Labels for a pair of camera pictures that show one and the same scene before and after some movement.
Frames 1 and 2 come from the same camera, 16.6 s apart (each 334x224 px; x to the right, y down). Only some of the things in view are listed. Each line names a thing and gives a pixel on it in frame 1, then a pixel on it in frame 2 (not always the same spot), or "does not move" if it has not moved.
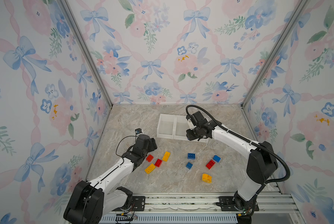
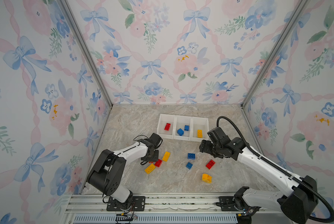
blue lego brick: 191,156 does not move
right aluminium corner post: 298,10 does not move
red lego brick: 210,164 does not move
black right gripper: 189,137 -> 205,150
